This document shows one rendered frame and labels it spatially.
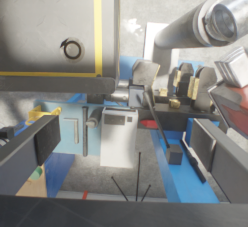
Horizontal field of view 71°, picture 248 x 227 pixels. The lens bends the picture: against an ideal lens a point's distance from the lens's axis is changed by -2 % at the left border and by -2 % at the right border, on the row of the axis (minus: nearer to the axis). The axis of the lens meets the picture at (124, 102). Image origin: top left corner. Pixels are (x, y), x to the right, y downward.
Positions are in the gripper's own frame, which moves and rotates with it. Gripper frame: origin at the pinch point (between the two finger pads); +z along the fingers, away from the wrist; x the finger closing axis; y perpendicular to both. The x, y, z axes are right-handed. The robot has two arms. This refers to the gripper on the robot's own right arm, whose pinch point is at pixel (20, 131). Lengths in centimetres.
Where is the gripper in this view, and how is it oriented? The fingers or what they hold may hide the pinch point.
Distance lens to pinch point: 109.2
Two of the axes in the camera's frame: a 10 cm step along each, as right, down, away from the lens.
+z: 0.3, -2.8, 9.6
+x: 0.7, -9.6, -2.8
